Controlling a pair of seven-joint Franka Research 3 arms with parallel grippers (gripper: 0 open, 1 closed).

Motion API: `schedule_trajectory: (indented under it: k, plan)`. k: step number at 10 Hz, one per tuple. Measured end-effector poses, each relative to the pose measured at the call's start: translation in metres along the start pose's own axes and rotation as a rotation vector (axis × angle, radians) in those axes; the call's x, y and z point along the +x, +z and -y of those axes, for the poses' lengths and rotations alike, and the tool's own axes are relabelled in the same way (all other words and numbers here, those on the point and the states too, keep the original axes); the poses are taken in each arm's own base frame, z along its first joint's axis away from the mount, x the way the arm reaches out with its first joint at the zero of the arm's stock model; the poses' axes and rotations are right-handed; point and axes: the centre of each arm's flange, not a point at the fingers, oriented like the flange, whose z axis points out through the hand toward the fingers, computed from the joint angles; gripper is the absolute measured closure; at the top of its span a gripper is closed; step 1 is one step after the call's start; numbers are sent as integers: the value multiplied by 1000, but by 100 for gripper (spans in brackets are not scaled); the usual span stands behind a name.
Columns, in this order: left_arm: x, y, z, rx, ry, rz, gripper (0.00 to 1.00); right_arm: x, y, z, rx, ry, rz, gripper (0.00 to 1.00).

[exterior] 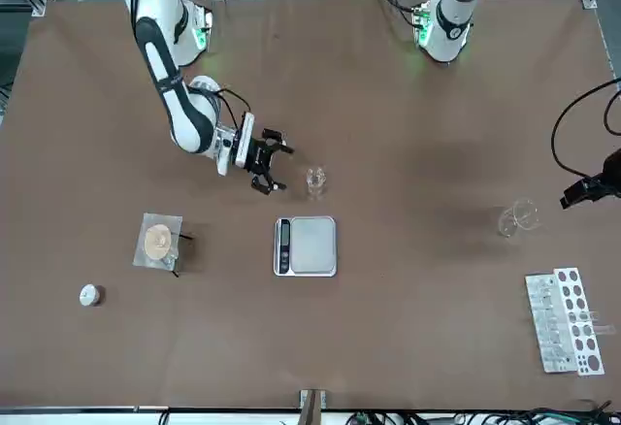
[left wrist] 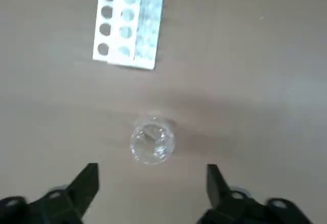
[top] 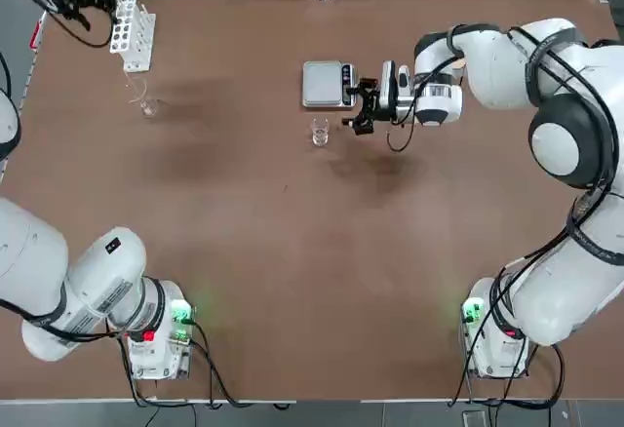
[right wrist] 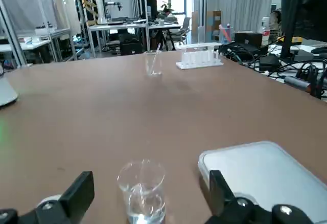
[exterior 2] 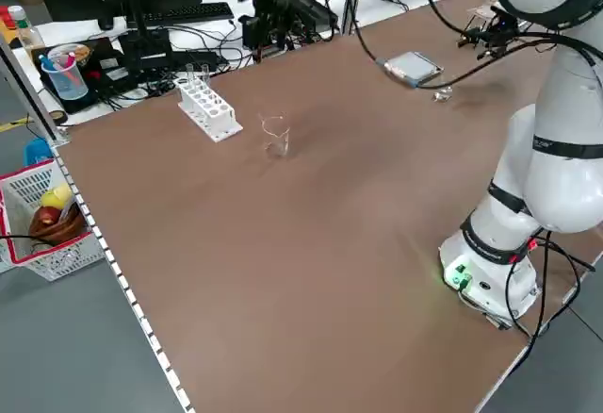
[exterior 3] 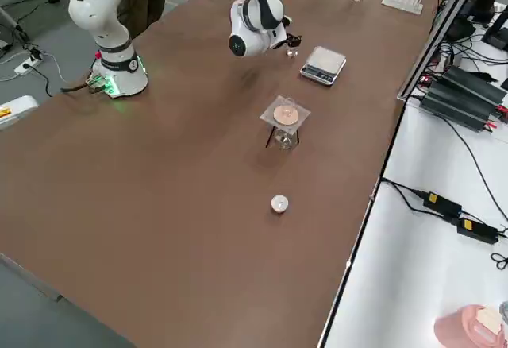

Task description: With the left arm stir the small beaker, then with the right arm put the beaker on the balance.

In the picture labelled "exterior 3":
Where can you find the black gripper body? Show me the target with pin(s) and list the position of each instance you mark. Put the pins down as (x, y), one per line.
(291, 40)

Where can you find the small glass beaker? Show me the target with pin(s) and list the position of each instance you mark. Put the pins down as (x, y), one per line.
(293, 52)

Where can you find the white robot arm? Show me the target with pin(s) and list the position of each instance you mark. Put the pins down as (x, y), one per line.
(99, 10)

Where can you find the silver digital balance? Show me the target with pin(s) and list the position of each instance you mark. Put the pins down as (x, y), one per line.
(323, 60)

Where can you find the glass alcohol lamp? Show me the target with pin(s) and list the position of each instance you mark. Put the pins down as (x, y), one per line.
(285, 139)

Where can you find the black tripod stand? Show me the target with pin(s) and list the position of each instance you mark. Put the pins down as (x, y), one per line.
(269, 138)

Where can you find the white lamp cap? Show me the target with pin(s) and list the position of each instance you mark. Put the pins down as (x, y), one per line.
(279, 203)

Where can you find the black finned power supply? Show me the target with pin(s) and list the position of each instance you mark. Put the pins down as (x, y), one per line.
(456, 105)
(476, 82)

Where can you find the black power adapter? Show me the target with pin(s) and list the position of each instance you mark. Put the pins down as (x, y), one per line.
(476, 229)
(441, 203)

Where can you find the white power strip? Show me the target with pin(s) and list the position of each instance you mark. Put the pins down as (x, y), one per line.
(28, 66)

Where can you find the white box with yellow label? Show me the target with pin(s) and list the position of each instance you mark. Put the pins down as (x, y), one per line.
(18, 111)

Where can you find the pink container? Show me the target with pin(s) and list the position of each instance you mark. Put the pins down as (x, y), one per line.
(464, 328)

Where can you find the aluminium frame post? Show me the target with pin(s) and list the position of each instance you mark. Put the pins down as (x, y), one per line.
(436, 34)

